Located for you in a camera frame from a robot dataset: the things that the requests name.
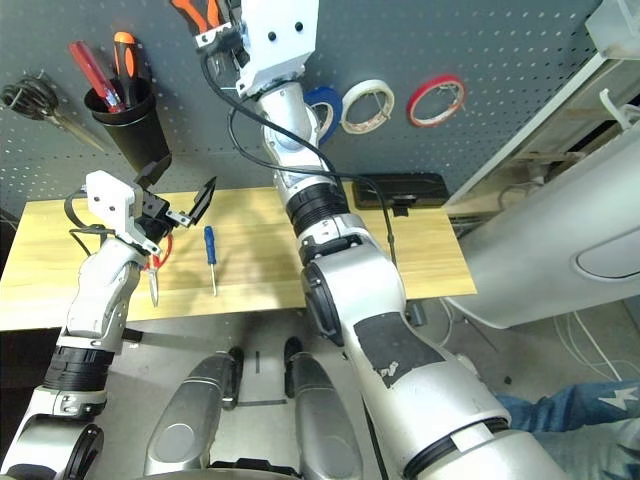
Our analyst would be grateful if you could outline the black-handled scissors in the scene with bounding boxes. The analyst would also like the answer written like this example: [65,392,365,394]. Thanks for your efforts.
[0,73,104,151]

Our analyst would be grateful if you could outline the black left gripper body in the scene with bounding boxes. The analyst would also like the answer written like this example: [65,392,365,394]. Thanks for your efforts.
[132,187,194,249]

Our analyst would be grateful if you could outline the dark grey pegboard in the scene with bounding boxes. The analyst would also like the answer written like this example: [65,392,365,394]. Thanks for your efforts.
[0,0,601,201]

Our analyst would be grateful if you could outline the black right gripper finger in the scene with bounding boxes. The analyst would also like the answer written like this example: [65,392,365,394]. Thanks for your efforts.
[217,0,244,26]

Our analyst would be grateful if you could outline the orange-handled needle-nose pliers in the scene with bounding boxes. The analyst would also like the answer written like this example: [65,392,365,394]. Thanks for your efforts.
[169,0,226,36]

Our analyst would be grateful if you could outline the white tape roll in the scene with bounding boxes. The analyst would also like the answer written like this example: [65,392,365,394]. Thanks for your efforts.
[340,78,395,135]

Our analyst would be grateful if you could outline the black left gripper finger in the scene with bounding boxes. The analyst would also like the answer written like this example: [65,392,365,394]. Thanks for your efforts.
[187,175,218,227]
[132,153,173,191]

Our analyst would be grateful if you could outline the black tool case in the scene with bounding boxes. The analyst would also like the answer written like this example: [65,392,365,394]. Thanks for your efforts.
[352,172,448,217]

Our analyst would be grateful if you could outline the black cup holder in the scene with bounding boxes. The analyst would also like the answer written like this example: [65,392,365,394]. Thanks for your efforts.
[83,77,173,174]

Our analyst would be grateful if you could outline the blue jeans leg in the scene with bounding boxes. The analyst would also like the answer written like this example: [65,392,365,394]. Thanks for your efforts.
[494,379,640,480]

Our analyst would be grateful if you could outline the silver left robot leg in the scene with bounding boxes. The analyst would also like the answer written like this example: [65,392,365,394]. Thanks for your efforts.
[144,349,246,476]

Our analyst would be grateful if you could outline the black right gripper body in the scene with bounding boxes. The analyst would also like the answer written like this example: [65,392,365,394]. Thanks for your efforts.
[194,20,251,72]

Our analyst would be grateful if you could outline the red tape roll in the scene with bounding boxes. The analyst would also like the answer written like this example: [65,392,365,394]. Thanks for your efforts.
[405,74,467,128]

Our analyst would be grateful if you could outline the clear plastic bin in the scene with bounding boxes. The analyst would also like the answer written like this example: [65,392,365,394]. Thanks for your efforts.
[584,0,640,56]

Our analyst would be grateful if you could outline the white plastic hook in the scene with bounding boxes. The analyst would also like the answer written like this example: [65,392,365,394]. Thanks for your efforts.
[598,88,640,129]

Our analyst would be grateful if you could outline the red-handled scissors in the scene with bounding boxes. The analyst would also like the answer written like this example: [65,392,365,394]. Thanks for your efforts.
[142,232,175,309]

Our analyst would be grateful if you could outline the white floor cable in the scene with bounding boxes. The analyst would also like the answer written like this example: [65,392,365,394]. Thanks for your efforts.
[552,309,626,381]

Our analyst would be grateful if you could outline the orange and black screwdriver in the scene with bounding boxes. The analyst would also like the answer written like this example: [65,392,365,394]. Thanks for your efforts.
[112,31,139,109]

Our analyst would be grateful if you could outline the blue-handled screwdriver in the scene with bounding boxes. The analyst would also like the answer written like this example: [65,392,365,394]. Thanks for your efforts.
[203,225,220,297]

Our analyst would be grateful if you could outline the light grey appliance housing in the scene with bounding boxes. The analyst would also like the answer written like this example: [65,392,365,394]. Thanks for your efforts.
[444,134,640,329]

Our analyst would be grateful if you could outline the silver robot leg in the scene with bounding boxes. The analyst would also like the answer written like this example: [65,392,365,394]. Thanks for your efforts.
[283,337,362,480]
[144,349,246,476]

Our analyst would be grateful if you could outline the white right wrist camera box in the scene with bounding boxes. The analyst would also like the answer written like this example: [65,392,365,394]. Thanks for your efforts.
[234,0,320,99]

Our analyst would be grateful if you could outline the white metal shelf frame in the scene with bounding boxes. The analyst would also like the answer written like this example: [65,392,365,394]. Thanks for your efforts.
[442,49,640,206]

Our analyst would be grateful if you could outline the blue tape roll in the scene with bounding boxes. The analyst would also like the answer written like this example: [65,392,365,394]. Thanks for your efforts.
[303,85,344,146]

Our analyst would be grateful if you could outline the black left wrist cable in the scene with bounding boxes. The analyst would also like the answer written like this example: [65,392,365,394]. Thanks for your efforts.
[63,187,116,251]

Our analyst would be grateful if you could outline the silver right robot leg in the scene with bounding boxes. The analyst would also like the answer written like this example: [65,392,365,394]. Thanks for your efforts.
[283,337,362,480]

